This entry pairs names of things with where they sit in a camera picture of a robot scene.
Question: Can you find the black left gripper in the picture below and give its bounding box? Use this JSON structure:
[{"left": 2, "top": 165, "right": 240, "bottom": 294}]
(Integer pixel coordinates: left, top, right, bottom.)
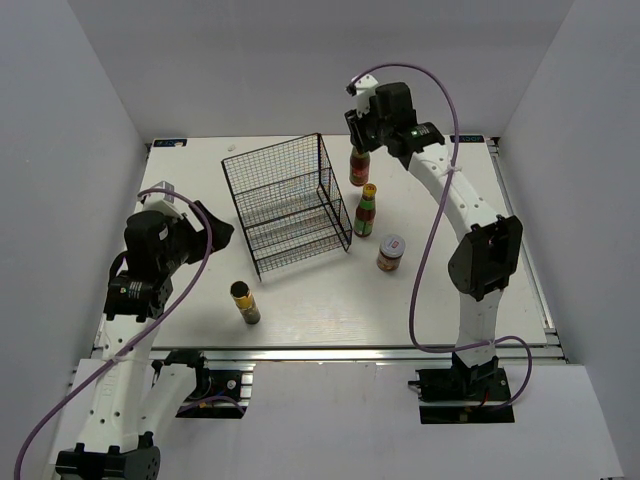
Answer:
[{"left": 158, "top": 200, "right": 234, "bottom": 273}]

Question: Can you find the red chili sauce bottle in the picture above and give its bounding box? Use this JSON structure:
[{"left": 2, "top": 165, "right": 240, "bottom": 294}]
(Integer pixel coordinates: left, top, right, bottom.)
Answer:
[{"left": 349, "top": 147, "right": 371, "bottom": 187}]

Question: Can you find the green label sauce bottle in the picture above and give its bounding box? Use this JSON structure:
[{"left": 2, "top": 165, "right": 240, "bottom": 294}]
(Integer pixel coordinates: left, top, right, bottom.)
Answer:
[{"left": 353, "top": 183, "right": 377, "bottom": 237}]

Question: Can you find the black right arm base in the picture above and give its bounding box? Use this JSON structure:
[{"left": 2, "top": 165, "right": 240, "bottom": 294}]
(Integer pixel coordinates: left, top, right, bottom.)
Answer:
[{"left": 407, "top": 368, "right": 515, "bottom": 425}]

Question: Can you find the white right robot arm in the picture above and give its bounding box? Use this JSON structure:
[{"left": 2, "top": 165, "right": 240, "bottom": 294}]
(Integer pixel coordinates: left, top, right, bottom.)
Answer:
[{"left": 345, "top": 75, "right": 523, "bottom": 399}]

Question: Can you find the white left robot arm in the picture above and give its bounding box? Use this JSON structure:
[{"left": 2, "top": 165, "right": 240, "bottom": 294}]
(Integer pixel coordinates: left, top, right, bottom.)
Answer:
[{"left": 55, "top": 198, "right": 234, "bottom": 479}]

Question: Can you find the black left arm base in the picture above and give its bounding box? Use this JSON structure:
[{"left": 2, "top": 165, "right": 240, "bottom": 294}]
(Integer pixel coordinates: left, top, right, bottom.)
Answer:
[{"left": 151, "top": 349, "right": 249, "bottom": 419}]

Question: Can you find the black cap pepper shaker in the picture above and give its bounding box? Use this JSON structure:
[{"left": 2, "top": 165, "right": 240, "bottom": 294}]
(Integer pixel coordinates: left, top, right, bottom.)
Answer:
[{"left": 230, "top": 281, "right": 261, "bottom": 325}]

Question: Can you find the blue label sticker right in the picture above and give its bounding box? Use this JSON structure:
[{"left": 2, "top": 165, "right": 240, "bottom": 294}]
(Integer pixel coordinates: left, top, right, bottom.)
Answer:
[{"left": 450, "top": 135, "right": 485, "bottom": 143}]

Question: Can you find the blue label sticker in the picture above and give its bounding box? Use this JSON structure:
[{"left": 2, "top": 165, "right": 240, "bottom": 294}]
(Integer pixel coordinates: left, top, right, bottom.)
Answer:
[
  {"left": 153, "top": 139, "right": 187, "bottom": 148},
  {"left": 450, "top": 135, "right": 485, "bottom": 143}
]

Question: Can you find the blue label sticker left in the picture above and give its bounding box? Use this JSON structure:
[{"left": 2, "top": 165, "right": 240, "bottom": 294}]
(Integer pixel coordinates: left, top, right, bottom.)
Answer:
[{"left": 153, "top": 139, "right": 187, "bottom": 148}]

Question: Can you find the orange jar white lid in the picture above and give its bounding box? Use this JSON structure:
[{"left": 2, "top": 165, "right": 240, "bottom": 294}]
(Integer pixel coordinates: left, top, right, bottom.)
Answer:
[{"left": 376, "top": 234, "right": 406, "bottom": 272}]

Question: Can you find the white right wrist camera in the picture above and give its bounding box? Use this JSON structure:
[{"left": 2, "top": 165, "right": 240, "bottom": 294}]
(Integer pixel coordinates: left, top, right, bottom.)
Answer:
[{"left": 346, "top": 74, "right": 379, "bottom": 117}]

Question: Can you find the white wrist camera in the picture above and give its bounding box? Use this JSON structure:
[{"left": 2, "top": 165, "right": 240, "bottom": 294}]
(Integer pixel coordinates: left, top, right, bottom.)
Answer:
[
  {"left": 137, "top": 180, "right": 184, "bottom": 222},
  {"left": 346, "top": 74, "right": 379, "bottom": 117}
]

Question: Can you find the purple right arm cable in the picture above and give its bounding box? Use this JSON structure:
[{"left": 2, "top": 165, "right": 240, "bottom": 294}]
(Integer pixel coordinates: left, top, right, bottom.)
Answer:
[{"left": 352, "top": 63, "right": 533, "bottom": 412}]

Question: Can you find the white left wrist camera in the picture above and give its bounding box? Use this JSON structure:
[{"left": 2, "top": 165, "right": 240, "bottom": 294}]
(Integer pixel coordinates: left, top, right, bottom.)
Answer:
[{"left": 137, "top": 180, "right": 184, "bottom": 222}]

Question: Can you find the black wire tiered rack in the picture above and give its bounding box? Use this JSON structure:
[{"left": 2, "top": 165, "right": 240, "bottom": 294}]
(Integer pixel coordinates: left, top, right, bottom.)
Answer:
[{"left": 221, "top": 133, "right": 353, "bottom": 277}]

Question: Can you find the aluminium front rail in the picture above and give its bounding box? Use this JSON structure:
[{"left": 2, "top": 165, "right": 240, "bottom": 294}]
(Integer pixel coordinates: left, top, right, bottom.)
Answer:
[{"left": 148, "top": 344, "right": 565, "bottom": 362}]

